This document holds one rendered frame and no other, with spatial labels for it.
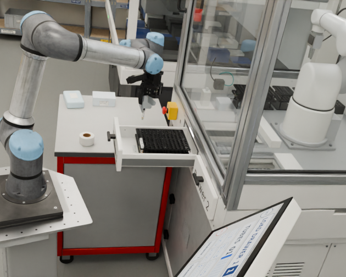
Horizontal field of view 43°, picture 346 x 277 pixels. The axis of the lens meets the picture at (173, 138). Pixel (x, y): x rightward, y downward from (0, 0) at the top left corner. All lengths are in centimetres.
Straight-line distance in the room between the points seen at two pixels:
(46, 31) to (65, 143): 75
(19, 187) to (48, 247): 30
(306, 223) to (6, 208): 109
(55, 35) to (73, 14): 458
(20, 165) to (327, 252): 122
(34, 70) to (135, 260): 137
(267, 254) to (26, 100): 105
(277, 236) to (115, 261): 162
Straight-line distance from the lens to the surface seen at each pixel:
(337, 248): 190
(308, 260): 188
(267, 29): 128
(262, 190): 153
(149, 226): 242
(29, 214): 168
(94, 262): 260
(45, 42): 152
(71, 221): 169
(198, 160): 180
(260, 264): 102
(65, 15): 611
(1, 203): 173
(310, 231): 175
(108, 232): 242
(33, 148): 163
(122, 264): 260
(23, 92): 169
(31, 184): 171
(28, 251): 187
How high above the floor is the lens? 187
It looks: 29 degrees down
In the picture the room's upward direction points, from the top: 9 degrees clockwise
